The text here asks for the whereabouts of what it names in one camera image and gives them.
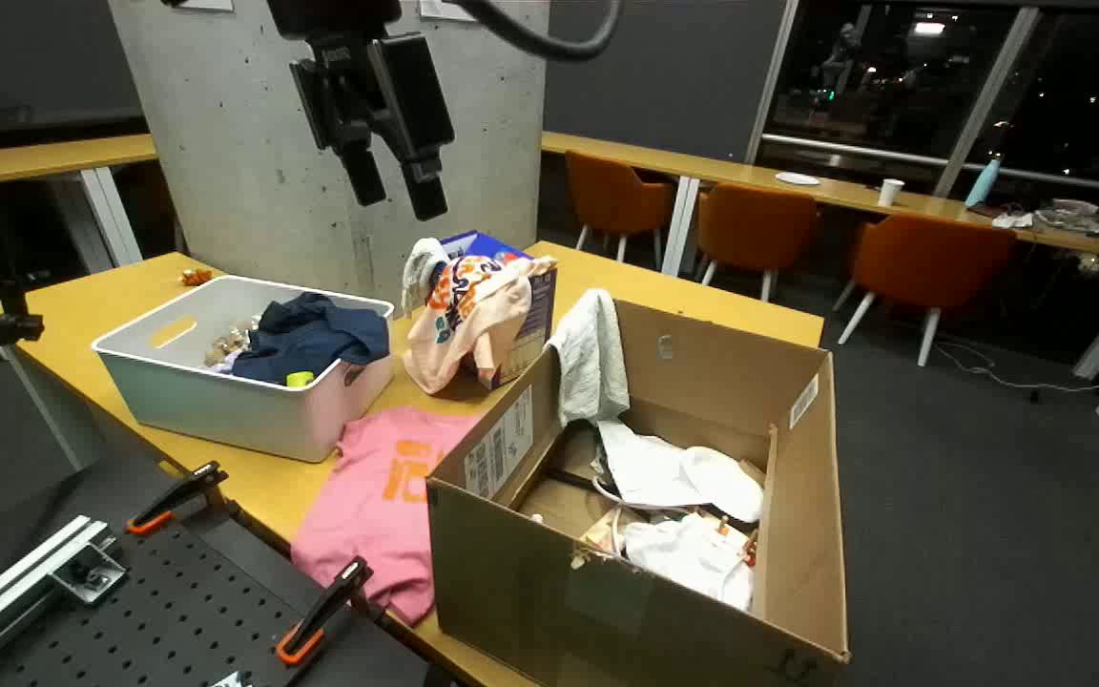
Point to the aluminium rail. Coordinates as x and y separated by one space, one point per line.
72 562

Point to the large cardboard box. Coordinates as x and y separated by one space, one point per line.
512 506

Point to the peach printed t-shirt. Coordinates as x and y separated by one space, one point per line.
429 362

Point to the orange-handled clamp back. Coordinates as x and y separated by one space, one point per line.
164 506

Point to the navy blue garment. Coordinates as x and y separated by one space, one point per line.
309 333

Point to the white cup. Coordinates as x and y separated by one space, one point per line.
887 192

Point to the teal water bottle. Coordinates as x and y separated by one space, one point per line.
980 184

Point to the orange-handled clamp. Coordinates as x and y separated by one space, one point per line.
164 506
307 635

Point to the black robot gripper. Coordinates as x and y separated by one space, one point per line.
362 80

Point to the pink t-shirt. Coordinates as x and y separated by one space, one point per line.
375 507

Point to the long wooden counter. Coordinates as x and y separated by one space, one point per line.
830 192

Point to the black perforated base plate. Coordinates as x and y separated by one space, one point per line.
202 602

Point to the blue box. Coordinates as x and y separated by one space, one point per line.
498 298

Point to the orange-handled clamp front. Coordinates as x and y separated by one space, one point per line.
307 635

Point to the beige items in bin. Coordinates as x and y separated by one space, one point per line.
223 348

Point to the orange chair middle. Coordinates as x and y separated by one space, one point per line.
751 231

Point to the orange chair right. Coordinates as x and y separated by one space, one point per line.
927 264

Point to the white cloth in carton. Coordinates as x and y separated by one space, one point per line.
683 514

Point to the white plastic bin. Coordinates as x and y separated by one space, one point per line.
164 383

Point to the white towel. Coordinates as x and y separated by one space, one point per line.
588 357

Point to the orange chair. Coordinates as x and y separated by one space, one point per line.
611 201
751 231
927 264

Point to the orange chair left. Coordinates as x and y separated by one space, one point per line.
611 201

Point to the small orange object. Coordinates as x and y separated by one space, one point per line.
194 275

